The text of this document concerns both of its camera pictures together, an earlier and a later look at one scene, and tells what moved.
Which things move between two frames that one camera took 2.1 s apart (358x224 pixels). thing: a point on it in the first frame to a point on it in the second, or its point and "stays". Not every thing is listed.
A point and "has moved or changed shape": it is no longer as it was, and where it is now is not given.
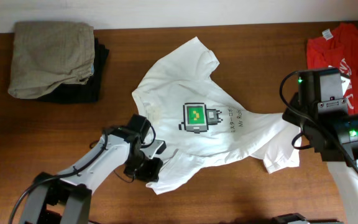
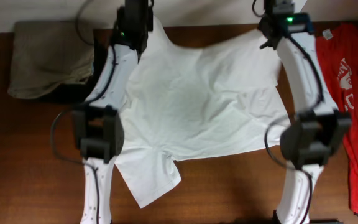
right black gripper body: [293, 112] to [263, 18]
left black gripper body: [142, 167] to [122, 15]
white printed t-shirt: [202, 126] has moved or changed shape
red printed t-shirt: [352, 49] stays
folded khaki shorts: [48, 54] stays
